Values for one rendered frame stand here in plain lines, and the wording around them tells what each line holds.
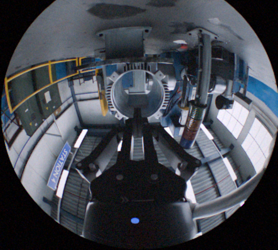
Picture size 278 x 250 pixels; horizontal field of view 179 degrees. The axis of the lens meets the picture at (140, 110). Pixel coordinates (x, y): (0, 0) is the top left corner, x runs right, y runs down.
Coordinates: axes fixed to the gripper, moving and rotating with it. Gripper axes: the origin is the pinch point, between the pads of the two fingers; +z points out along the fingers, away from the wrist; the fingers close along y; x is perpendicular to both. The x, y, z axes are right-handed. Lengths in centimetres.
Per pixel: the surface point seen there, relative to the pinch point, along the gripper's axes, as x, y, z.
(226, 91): 0, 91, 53
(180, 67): 17, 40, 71
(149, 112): -3.6, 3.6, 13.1
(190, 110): -1.7, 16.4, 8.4
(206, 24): 22.5, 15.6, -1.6
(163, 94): 2.9, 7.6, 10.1
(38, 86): 28, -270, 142
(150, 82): 3, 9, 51
